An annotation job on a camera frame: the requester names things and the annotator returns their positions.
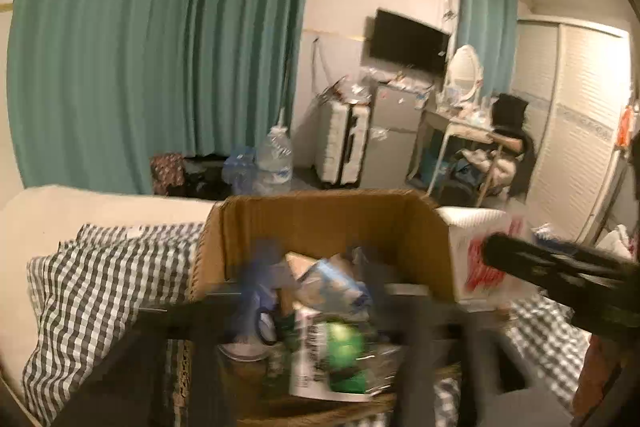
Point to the white tape roll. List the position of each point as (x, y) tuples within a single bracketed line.
[(240, 351)]

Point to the white suitcase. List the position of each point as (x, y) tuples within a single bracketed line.
[(335, 142)]

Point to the large clear water bottle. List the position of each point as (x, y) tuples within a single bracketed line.
[(275, 162)]

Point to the brown cardboard box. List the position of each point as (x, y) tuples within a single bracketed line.
[(325, 222)]

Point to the light blue plastic packet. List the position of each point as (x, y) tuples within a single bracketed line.
[(330, 282)]

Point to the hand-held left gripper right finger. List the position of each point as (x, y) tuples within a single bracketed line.
[(377, 279)]

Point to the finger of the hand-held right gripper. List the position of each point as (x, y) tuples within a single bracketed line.
[(540, 257)]

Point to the grey checkered blanket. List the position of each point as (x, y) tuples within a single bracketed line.
[(100, 267)]

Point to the wooden chair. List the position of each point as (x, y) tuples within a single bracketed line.
[(510, 142)]

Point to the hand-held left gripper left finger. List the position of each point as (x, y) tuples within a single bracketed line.
[(257, 277)]

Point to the pack of plastic bottles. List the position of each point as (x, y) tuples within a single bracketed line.
[(240, 167)]

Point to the packets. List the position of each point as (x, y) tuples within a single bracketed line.
[(340, 342)]

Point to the white oval mirror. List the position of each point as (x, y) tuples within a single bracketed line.
[(462, 69)]

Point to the patterned bag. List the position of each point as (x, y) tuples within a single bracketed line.
[(167, 172)]

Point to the black wall television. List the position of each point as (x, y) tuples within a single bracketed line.
[(407, 39)]

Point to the person's right forearm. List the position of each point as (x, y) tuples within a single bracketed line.
[(600, 372)]

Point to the orange hanging item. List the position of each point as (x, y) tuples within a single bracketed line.
[(626, 127)]

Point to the wide green curtain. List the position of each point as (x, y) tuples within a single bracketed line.
[(125, 57)]

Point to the white vanity table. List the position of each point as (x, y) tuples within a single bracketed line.
[(450, 119)]

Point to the dark bags on floor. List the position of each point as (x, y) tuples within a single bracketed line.
[(205, 179)]

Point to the narrow green curtain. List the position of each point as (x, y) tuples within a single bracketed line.
[(487, 7)]

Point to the black chair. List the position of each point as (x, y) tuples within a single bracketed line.
[(510, 112)]

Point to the white slatted wardrobe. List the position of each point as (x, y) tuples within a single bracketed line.
[(575, 107)]

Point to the grey mini fridge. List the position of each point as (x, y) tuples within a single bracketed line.
[(395, 107)]

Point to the white plastic bag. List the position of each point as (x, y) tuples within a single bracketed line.
[(620, 239)]

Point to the white cloth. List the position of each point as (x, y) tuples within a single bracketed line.
[(480, 157)]

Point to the clear plastic bags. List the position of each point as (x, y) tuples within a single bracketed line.
[(350, 89)]

